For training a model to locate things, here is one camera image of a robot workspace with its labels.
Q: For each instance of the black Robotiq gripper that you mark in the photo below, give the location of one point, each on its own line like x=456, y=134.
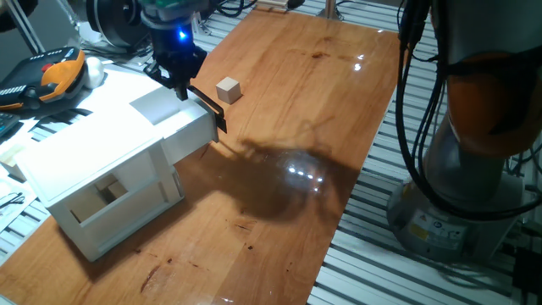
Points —
x=173, y=46

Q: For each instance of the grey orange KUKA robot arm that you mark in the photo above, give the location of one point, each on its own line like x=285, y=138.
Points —
x=487, y=84

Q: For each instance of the white plastic drawer cabinet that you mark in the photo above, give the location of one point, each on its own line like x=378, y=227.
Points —
x=84, y=148

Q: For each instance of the light wooden cube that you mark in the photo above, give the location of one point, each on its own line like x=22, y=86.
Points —
x=228, y=90

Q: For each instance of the black filament spool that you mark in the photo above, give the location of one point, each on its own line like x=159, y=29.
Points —
x=114, y=21

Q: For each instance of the glossy brown wooden board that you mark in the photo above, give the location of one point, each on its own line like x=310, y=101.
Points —
x=275, y=127

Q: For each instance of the orange black teach pendant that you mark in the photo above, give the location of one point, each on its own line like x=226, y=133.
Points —
x=51, y=76

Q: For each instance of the grey metal pole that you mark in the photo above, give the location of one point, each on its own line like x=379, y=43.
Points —
x=25, y=25

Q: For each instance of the aluminium frame profile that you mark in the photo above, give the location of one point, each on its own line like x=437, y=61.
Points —
x=330, y=8

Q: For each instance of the black frame eyeglasses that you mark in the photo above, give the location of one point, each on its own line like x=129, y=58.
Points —
x=12, y=201

